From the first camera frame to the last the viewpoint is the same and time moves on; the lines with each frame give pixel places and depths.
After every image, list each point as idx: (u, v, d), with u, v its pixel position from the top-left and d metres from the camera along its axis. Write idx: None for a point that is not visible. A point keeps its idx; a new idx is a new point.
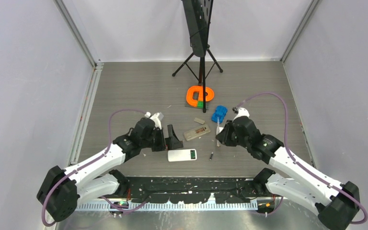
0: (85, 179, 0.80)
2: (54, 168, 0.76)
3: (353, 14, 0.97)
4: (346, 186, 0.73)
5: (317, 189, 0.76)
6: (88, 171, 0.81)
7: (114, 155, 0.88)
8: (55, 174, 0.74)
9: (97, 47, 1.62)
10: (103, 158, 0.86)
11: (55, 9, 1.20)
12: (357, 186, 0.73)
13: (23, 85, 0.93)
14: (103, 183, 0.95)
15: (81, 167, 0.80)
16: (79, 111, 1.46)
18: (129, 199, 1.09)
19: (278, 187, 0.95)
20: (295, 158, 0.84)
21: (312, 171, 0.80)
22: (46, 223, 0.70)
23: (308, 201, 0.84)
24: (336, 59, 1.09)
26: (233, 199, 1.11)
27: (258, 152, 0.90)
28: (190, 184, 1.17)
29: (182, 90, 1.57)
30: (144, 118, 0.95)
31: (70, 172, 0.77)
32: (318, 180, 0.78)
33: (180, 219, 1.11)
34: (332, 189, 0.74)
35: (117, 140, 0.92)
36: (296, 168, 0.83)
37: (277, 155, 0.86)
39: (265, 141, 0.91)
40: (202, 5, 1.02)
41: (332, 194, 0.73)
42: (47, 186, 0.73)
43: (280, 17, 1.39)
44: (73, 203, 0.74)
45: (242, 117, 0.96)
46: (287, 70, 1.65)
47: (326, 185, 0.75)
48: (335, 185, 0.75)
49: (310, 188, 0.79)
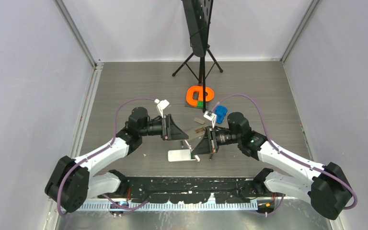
0: (94, 167, 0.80)
2: (64, 157, 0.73)
3: (353, 14, 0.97)
4: (328, 166, 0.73)
5: (300, 173, 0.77)
6: (97, 159, 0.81)
7: (119, 145, 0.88)
8: (65, 163, 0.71)
9: (97, 47, 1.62)
10: (109, 149, 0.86)
11: (55, 10, 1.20)
12: (339, 166, 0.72)
13: (23, 86, 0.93)
14: (107, 178, 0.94)
15: (90, 156, 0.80)
16: (79, 111, 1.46)
18: (129, 199, 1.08)
19: (275, 183, 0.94)
20: (279, 148, 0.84)
21: (294, 157, 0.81)
22: (60, 213, 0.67)
23: (301, 190, 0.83)
24: (336, 59, 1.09)
26: (233, 199, 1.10)
27: (247, 149, 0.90)
28: (190, 184, 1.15)
29: (182, 90, 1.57)
30: (135, 109, 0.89)
31: (81, 160, 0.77)
32: (300, 164, 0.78)
33: (180, 219, 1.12)
34: (314, 171, 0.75)
35: (120, 135, 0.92)
36: (281, 158, 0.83)
37: (263, 148, 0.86)
39: (254, 138, 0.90)
40: (202, 5, 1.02)
41: (314, 176, 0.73)
42: (57, 176, 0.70)
43: (280, 17, 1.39)
44: (84, 192, 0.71)
45: (238, 115, 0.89)
46: (287, 70, 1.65)
47: (308, 168, 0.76)
48: (316, 166, 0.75)
49: (294, 173, 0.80)
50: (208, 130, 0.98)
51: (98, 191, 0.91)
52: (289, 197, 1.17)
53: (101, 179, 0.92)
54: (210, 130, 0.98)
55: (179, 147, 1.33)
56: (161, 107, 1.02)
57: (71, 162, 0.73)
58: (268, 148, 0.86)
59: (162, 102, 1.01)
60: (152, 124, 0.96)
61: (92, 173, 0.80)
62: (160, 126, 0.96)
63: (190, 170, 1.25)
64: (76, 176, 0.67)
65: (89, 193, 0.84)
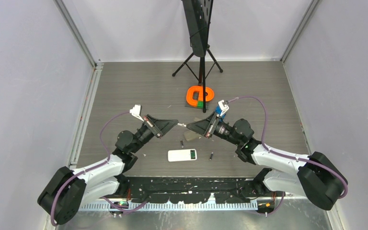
0: (91, 181, 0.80)
2: (62, 168, 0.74)
3: (352, 14, 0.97)
4: (314, 155, 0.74)
5: (289, 166, 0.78)
6: (94, 173, 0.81)
7: (116, 162, 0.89)
8: (63, 174, 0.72)
9: (97, 47, 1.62)
10: (106, 165, 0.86)
11: (55, 10, 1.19)
12: (325, 156, 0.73)
13: (23, 85, 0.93)
14: (103, 183, 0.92)
15: (87, 168, 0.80)
16: (79, 111, 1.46)
18: (129, 199, 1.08)
19: (272, 181, 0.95)
20: (268, 147, 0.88)
21: (282, 153, 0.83)
22: (53, 223, 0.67)
23: (297, 185, 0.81)
24: (336, 59, 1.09)
26: (233, 199, 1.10)
27: (244, 155, 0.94)
28: (190, 184, 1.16)
29: (182, 90, 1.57)
30: (120, 135, 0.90)
31: (79, 172, 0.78)
32: (286, 157, 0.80)
33: (180, 220, 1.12)
34: (299, 162, 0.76)
35: (115, 153, 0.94)
36: (270, 155, 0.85)
37: (256, 151, 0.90)
39: (250, 143, 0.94)
40: (202, 5, 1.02)
41: (300, 166, 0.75)
42: (52, 186, 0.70)
43: (280, 17, 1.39)
44: (77, 204, 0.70)
45: (246, 123, 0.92)
46: (288, 70, 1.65)
47: (294, 160, 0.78)
48: (301, 157, 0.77)
49: (284, 167, 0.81)
50: (215, 117, 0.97)
51: (96, 196, 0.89)
52: (289, 197, 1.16)
53: (97, 185, 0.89)
54: (217, 117, 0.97)
55: (179, 147, 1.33)
56: (136, 113, 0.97)
57: (69, 173, 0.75)
58: (260, 150, 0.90)
59: (134, 109, 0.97)
60: (141, 134, 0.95)
61: (88, 187, 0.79)
62: (148, 130, 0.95)
63: (190, 170, 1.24)
64: (73, 187, 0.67)
65: (84, 200, 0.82)
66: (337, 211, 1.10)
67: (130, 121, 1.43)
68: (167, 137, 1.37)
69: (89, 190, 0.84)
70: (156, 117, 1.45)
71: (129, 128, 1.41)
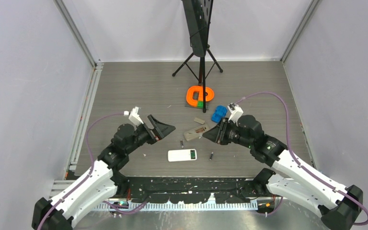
0: (74, 205, 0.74)
2: (40, 199, 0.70)
3: (352, 14, 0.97)
4: (351, 189, 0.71)
5: (322, 194, 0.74)
6: (74, 196, 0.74)
7: (99, 173, 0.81)
8: (42, 205, 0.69)
9: (97, 47, 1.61)
10: (89, 180, 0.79)
11: (55, 10, 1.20)
12: (361, 189, 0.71)
13: (23, 85, 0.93)
14: (97, 192, 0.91)
15: (66, 194, 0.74)
16: (79, 111, 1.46)
18: (129, 199, 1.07)
19: (278, 188, 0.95)
20: (300, 161, 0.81)
21: (316, 174, 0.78)
22: None
23: (311, 202, 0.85)
24: (336, 59, 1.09)
26: (233, 199, 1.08)
27: (261, 155, 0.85)
28: (190, 184, 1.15)
29: (182, 90, 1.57)
30: (121, 127, 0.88)
31: (56, 201, 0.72)
32: (322, 183, 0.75)
33: (180, 219, 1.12)
34: (337, 194, 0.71)
35: (102, 155, 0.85)
36: (301, 172, 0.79)
37: (281, 159, 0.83)
39: (269, 143, 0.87)
40: (202, 5, 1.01)
41: (337, 199, 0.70)
42: (37, 218, 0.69)
43: (280, 17, 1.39)
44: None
45: (250, 118, 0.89)
46: (288, 70, 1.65)
47: (331, 189, 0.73)
48: (340, 189, 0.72)
49: (314, 190, 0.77)
50: (223, 121, 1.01)
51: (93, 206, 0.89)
52: None
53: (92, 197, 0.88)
54: (224, 121, 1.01)
55: (179, 147, 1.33)
56: (135, 115, 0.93)
57: (48, 203, 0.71)
58: (288, 160, 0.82)
59: (133, 110, 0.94)
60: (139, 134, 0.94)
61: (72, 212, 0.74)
62: (146, 131, 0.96)
63: (190, 170, 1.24)
64: (54, 220, 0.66)
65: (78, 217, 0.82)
66: None
67: (130, 121, 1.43)
68: (167, 137, 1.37)
69: (82, 206, 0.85)
70: (156, 117, 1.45)
71: None
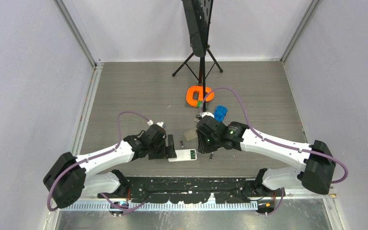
0: (94, 169, 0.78)
2: (66, 153, 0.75)
3: (352, 14, 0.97)
4: (315, 145, 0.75)
5: (291, 158, 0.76)
6: (97, 162, 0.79)
7: (124, 151, 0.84)
8: (66, 159, 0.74)
9: (97, 47, 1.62)
10: (113, 153, 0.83)
11: (55, 10, 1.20)
12: (324, 143, 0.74)
13: (23, 85, 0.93)
14: (106, 179, 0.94)
15: (91, 157, 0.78)
16: (79, 111, 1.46)
18: (129, 199, 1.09)
19: (270, 180, 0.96)
20: (262, 135, 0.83)
21: (280, 142, 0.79)
22: (50, 208, 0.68)
23: (292, 177, 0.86)
24: (336, 59, 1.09)
26: (233, 199, 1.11)
27: (228, 142, 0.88)
28: (190, 183, 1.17)
29: (182, 90, 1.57)
30: (155, 123, 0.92)
31: (81, 160, 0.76)
32: (288, 148, 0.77)
33: (180, 219, 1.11)
34: (303, 154, 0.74)
35: (128, 137, 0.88)
36: (265, 145, 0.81)
37: (245, 139, 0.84)
39: (231, 128, 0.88)
40: (202, 5, 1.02)
41: (304, 158, 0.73)
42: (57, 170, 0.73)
43: (280, 17, 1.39)
44: (77, 191, 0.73)
45: (204, 117, 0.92)
46: (287, 70, 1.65)
47: (297, 151, 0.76)
48: (304, 148, 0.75)
49: (283, 158, 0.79)
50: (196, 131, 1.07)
51: (97, 190, 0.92)
52: (289, 197, 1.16)
53: (101, 180, 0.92)
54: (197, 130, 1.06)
55: (179, 147, 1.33)
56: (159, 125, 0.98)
57: (73, 159, 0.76)
58: (251, 137, 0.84)
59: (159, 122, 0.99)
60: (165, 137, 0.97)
61: (89, 175, 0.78)
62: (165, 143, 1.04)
63: (190, 170, 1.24)
64: (73, 175, 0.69)
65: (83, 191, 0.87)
66: (337, 211, 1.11)
67: (130, 121, 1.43)
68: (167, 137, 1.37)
69: (91, 182, 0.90)
70: (156, 117, 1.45)
71: (129, 128, 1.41)
